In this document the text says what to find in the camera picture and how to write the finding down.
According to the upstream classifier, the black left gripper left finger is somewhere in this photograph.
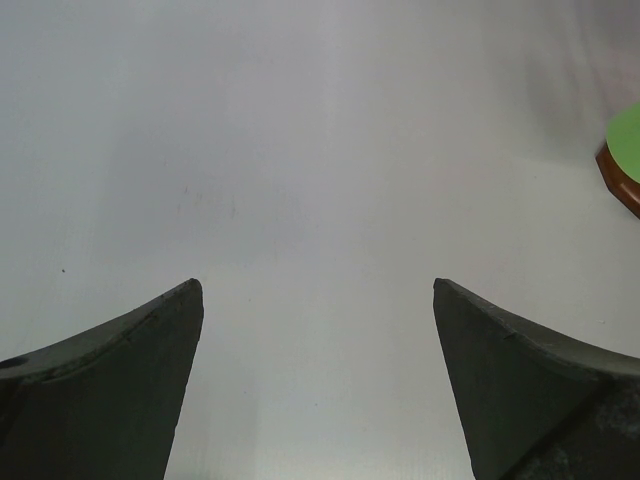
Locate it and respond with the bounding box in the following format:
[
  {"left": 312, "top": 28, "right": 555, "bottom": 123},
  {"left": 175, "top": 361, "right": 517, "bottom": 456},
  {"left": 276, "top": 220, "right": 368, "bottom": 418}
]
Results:
[{"left": 1, "top": 279, "right": 204, "bottom": 479}]

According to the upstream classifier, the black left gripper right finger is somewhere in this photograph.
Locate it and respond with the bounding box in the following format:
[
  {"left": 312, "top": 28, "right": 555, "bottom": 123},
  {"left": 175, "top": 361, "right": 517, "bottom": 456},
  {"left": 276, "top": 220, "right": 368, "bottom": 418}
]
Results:
[{"left": 433, "top": 278, "right": 639, "bottom": 479}]

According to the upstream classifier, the brown wooden rack base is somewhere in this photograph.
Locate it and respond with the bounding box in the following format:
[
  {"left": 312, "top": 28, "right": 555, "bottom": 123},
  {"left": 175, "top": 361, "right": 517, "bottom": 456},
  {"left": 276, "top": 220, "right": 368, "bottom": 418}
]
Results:
[{"left": 595, "top": 142, "right": 640, "bottom": 218}]

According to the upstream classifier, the green wine glass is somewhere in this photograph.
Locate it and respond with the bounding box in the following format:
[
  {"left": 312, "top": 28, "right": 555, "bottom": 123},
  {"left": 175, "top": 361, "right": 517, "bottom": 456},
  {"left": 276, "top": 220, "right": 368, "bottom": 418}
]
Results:
[{"left": 605, "top": 103, "right": 640, "bottom": 183}]

